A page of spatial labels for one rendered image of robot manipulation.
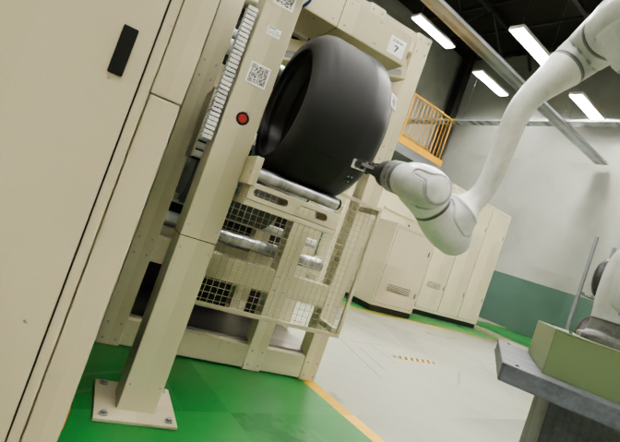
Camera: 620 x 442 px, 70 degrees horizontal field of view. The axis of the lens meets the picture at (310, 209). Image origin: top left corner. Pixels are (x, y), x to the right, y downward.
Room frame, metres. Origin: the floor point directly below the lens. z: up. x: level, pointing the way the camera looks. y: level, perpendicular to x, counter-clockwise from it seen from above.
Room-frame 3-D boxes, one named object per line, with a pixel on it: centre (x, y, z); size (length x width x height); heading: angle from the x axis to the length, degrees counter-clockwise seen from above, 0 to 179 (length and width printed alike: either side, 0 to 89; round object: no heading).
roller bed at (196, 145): (1.95, 0.49, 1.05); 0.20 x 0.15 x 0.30; 115
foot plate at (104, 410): (1.57, 0.35, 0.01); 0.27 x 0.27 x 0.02; 25
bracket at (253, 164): (1.63, 0.29, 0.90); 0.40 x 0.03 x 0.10; 25
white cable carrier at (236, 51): (1.51, 0.41, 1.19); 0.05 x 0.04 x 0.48; 25
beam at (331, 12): (2.02, 0.14, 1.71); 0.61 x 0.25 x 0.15; 115
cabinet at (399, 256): (6.50, -1.39, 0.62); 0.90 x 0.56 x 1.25; 126
